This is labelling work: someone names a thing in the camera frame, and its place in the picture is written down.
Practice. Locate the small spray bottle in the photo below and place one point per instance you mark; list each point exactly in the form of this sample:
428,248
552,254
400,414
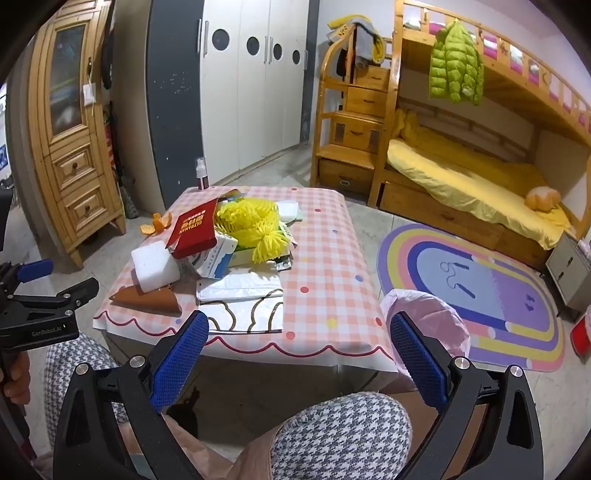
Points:
201,173

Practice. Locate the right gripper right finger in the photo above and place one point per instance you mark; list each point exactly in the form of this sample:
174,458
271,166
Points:
508,444

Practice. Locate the houndstooth trouser leg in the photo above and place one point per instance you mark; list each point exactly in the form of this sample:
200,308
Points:
365,435

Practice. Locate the green puffer jacket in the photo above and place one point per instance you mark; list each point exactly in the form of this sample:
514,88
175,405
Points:
457,71

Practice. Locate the yellow foam fruit net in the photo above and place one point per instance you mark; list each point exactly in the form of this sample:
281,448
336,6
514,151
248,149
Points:
255,225

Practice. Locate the pink checkered tablecloth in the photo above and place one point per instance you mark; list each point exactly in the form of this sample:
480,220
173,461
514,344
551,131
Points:
331,313

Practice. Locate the red booklet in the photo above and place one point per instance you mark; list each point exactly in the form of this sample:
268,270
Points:
193,231

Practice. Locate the wooden stair drawers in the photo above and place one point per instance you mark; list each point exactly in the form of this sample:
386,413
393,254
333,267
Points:
352,94

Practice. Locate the white wardrobe with round holes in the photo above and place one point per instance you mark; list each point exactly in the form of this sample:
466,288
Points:
228,82

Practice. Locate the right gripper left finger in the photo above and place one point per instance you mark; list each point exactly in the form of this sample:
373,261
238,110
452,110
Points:
89,444

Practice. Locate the white paper with brown lines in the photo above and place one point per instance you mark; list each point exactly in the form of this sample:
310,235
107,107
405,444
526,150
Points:
257,315

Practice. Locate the wooden corner cabinet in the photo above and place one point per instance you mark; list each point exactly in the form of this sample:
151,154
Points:
67,125

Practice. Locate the rainbow oval rug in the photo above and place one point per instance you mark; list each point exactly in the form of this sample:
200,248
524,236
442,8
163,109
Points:
506,306

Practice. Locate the orange peel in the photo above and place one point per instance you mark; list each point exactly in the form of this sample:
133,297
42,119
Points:
158,224

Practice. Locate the red bucket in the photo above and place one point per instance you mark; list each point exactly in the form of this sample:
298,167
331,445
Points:
580,335

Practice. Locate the wooden bunk bed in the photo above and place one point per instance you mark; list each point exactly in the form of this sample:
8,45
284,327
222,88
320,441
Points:
436,179

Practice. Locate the trash bin with pink bag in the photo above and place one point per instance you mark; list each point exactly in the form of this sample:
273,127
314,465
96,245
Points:
434,317

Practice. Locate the person's left hand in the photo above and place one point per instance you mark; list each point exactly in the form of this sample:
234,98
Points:
17,381

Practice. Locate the white foam block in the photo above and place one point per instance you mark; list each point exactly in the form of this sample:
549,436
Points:
154,266

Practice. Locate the white blue medicine box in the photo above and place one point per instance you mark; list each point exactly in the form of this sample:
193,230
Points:
213,263

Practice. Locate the orange brown cloth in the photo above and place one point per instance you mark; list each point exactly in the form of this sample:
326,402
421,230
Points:
159,301

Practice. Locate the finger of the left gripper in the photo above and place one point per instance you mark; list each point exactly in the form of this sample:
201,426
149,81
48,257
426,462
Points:
79,294
12,275

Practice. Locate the orange plush toy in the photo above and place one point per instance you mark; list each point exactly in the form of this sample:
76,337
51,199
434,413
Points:
543,198

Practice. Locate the grey nightstand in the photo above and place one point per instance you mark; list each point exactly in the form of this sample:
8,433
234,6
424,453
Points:
569,268

